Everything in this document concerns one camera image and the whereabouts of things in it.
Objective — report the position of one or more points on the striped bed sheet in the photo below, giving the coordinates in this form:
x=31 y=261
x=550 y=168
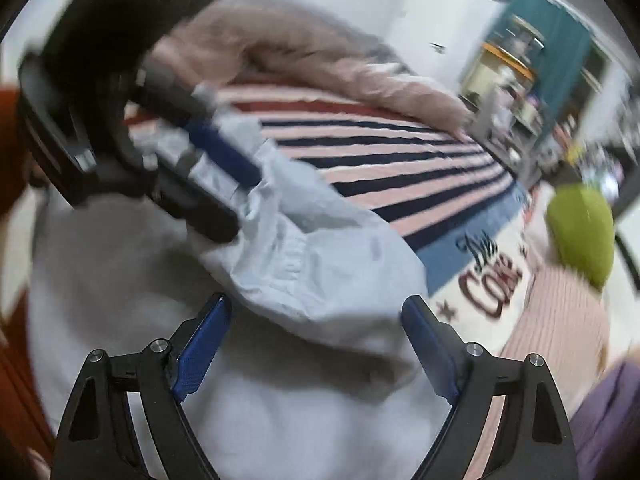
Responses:
x=400 y=160

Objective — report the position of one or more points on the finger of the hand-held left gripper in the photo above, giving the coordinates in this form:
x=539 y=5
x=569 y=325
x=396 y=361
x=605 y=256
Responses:
x=200 y=200
x=225 y=147

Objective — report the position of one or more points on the yellow framed cabinet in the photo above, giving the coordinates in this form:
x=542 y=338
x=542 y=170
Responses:
x=492 y=75

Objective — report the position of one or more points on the pink and grey quilt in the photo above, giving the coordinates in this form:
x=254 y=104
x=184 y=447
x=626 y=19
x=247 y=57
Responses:
x=325 y=70

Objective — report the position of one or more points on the person's left forearm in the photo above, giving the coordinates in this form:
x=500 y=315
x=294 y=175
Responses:
x=10 y=150

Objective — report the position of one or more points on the green plush pillow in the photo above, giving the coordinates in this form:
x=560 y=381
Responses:
x=582 y=235

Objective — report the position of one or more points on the light grey-blue jacket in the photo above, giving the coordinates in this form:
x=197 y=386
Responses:
x=325 y=260

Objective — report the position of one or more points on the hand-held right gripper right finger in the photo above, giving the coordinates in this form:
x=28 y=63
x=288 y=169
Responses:
x=430 y=347

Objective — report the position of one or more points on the teal curtain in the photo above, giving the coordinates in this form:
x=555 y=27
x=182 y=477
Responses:
x=555 y=50

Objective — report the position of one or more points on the purple knit sweater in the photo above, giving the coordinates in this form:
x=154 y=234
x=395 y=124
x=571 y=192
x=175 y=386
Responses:
x=610 y=420

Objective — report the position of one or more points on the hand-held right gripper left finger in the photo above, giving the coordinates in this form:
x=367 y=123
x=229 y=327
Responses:
x=200 y=347

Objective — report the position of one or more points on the white door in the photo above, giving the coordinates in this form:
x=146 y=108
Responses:
x=430 y=25

